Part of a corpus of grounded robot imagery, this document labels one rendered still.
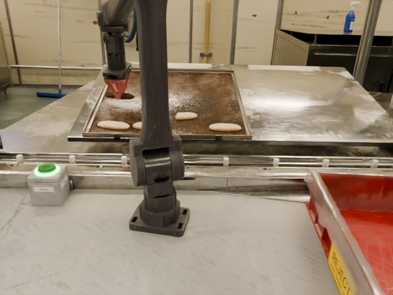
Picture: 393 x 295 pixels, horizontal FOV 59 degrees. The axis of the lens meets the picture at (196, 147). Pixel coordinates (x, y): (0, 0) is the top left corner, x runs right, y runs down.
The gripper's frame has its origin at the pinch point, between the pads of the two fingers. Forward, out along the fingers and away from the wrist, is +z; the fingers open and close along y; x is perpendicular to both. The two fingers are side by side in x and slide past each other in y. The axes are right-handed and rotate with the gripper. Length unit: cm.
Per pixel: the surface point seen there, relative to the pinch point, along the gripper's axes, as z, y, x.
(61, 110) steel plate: 17.7, -15.5, -31.3
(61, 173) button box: 0.5, 42.9, -0.1
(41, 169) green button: -0.9, 43.9, -4.1
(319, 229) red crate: 5, 47, 59
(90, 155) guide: 6.6, 26.7, -0.4
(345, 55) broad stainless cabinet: 31, -154, 113
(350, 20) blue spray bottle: 16, -194, 122
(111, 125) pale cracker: 3.6, 14.6, 1.8
